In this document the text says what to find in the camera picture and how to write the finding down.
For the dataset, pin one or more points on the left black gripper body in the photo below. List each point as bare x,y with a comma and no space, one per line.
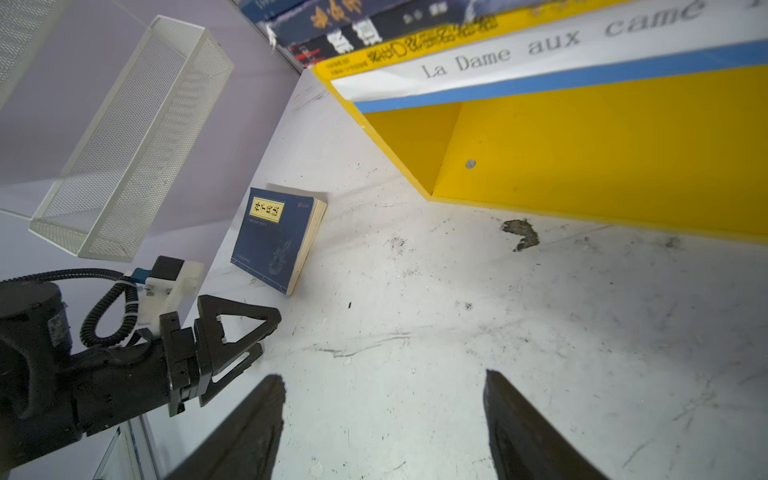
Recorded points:
182,349

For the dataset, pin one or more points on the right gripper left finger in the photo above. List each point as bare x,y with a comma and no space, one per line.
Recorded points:
246,443

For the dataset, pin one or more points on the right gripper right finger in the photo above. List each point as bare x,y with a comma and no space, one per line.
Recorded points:
523,444

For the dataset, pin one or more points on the navy book yellow label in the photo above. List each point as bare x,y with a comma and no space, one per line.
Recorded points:
265,11

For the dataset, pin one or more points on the purple illustrated book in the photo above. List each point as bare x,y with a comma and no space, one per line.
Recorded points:
315,18

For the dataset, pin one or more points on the yellow cartoon book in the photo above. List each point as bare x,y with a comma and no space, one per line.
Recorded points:
446,37

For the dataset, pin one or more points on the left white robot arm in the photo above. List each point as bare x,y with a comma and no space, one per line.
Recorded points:
51,398

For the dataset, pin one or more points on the white book brown bars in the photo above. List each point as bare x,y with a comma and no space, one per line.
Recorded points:
629,41

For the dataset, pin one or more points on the black wolf book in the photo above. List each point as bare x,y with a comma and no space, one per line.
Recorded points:
407,18

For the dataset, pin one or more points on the yellow pink blue bookshelf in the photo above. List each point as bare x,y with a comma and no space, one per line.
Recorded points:
684,153

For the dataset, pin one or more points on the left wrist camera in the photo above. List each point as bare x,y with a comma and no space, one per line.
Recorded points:
163,288

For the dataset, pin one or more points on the white mesh two-tier rack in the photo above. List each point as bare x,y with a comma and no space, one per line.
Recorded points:
122,168

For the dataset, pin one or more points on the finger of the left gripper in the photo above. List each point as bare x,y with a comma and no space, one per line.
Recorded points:
221,361

